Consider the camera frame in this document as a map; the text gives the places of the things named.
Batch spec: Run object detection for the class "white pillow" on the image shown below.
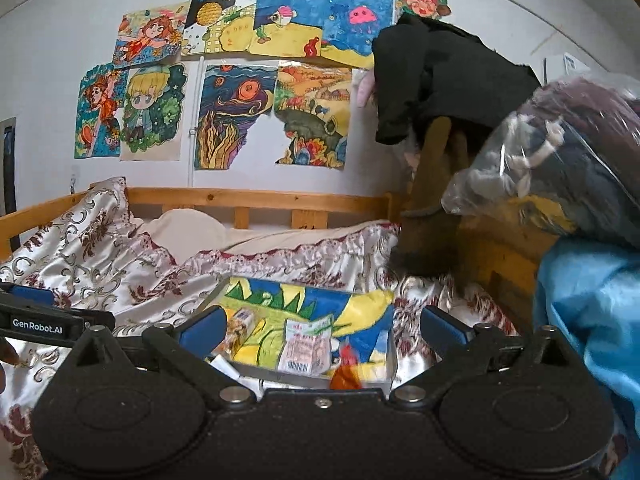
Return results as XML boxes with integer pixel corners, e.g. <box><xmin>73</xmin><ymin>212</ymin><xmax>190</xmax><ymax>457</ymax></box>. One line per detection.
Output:
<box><xmin>136</xmin><ymin>209</ymin><xmax>228</xmax><ymax>263</ymax></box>

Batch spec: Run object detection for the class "fish drawing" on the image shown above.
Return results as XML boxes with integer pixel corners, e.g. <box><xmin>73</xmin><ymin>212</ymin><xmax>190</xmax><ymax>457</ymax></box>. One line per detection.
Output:
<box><xmin>247</xmin><ymin>0</ymin><xmax>332</xmax><ymax>59</ymax></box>

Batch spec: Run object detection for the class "blue plastic bag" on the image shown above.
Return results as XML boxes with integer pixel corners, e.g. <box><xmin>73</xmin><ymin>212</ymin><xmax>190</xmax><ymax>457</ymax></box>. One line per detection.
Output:
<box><xmin>531</xmin><ymin>237</ymin><xmax>640</xmax><ymax>480</ymax></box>

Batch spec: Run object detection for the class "brown plush toy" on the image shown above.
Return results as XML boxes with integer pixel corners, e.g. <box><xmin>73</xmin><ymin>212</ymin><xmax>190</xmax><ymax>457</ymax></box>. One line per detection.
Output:
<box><xmin>390</xmin><ymin>115</ymin><xmax>473</xmax><ymax>277</ymax></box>

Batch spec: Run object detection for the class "swirling night sky drawing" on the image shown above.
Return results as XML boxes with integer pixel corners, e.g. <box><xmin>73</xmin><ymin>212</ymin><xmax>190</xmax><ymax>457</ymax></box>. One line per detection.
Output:
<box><xmin>193</xmin><ymin>62</ymin><xmax>279</xmax><ymax>171</ymax></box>

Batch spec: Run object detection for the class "orange-haired girl drawing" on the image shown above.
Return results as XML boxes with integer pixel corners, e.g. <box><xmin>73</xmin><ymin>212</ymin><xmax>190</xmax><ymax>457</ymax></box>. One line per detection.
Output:
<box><xmin>111</xmin><ymin>2</ymin><xmax>192</xmax><ymax>68</ymax></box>

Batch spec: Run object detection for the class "wooden bed frame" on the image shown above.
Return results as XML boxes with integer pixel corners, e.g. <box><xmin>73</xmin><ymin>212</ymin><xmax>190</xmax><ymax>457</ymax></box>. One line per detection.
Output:
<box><xmin>0</xmin><ymin>186</ymin><xmax>408</xmax><ymax>261</ymax></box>

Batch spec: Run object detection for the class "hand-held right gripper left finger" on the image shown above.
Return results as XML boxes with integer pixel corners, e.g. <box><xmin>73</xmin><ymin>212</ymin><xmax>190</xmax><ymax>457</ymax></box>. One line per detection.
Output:
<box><xmin>71</xmin><ymin>305</ymin><xmax>261</xmax><ymax>407</ymax></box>

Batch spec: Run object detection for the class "orange candy packet red top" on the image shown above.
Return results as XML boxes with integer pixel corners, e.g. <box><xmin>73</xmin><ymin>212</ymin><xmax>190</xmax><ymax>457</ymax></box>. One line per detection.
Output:
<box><xmin>330</xmin><ymin>345</ymin><xmax>368</xmax><ymax>391</ymax></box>

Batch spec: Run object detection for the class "blonde figure drawing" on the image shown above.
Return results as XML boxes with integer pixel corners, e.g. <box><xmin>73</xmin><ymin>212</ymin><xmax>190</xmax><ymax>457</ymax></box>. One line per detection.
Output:
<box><xmin>119</xmin><ymin>61</ymin><xmax>189</xmax><ymax>162</ymax></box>

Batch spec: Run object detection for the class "round cracker packet red print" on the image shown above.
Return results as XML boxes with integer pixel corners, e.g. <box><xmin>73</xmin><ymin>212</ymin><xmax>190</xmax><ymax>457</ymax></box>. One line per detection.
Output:
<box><xmin>277</xmin><ymin>317</ymin><xmax>337</xmax><ymax>376</ymax></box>

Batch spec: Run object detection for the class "grey tray with painted bottom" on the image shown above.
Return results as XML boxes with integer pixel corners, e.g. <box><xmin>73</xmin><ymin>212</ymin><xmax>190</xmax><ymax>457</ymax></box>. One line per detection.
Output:
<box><xmin>194</xmin><ymin>275</ymin><xmax>399</xmax><ymax>392</ymax></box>

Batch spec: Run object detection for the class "clear plastic bag of clothes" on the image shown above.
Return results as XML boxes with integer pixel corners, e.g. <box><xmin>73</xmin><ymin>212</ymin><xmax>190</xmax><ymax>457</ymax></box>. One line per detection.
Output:
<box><xmin>441</xmin><ymin>76</ymin><xmax>640</xmax><ymax>252</ymax></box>

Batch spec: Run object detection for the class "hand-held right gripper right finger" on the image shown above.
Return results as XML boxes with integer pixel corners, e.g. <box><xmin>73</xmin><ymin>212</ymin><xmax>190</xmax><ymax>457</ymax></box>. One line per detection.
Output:
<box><xmin>387</xmin><ymin>305</ymin><xmax>567</xmax><ymax>406</ymax></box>

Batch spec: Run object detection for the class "orange biscuit packet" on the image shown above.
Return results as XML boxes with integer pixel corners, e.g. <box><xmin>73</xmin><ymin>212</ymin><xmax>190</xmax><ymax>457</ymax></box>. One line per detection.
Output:
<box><xmin>220</xmin><ymin>307</ymin><xmax>265</xmax><ymax>361</ymax></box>

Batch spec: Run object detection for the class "black cloth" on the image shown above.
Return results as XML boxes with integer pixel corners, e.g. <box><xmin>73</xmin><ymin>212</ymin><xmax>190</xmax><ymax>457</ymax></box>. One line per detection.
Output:
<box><xmin>371</xmin><ymin>12</ymin><xmax>545</xmax><ymax>147</ymax></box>

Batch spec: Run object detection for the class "dark door frame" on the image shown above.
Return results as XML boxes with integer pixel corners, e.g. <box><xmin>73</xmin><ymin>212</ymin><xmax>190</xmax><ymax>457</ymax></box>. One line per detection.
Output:
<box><xmin>0</xmin><ymin>116</ymin><xmax>19</xmax><ymax>217</ymax></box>

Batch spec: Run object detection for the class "pineapple drawing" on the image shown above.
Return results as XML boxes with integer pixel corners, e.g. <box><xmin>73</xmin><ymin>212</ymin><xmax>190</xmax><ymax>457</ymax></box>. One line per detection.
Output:
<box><xmin>181</xmin><ymin>0</ymin><xmax>260</xmax><ymax>57</ymax></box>

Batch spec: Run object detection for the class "landscape drawing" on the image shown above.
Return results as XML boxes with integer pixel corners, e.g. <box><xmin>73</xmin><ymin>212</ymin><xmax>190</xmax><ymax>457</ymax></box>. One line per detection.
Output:
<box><xmin>273</xmin><ymin>62</ymin><xmax>354</xmax><ymax>171</ymax></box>

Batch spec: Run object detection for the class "pink jellyfish drawing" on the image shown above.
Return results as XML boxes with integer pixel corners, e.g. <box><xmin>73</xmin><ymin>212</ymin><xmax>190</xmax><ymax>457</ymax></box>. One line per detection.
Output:
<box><xmin>320</xmin><ymin>0</ymin><xmax>397</xmax><ymax>70</ymax></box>

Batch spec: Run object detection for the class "red-haired face drawing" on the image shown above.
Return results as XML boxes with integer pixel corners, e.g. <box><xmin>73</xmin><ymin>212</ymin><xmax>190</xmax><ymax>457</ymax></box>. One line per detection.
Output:
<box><xmin>395</xmin><ymin>0</ymin><xmax>452</xmax><ymax>22</ymax></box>

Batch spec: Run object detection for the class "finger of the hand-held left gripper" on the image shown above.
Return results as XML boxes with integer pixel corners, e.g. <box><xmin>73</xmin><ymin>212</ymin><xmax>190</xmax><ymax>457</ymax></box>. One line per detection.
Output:
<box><xmin>0</xmin><ymin>282</ymin><xmax>57</xmax><ymax>308</ymax></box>

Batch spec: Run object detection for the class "tall orange-haired figure drawing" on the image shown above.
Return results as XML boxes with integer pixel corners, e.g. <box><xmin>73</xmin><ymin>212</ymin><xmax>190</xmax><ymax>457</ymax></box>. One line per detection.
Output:
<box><xmin>74</xmin><ymin>62</ymin><xmax>130</xmax><ymax>160</ymax></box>

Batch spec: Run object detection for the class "floral satin blanket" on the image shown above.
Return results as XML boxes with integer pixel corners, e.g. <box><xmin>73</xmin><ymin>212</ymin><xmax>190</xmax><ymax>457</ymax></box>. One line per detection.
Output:
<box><xmin>0</xmin><ymin>176</ymin><xmax>521</xmax><ymax>480</ymax></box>

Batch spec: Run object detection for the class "white wall sign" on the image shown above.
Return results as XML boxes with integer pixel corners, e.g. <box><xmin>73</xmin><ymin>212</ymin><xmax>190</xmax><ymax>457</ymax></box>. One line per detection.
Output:
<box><xmin>544</xmin><ymin>51</ymin><xmax>592</xmax><ymax>87</ymax></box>

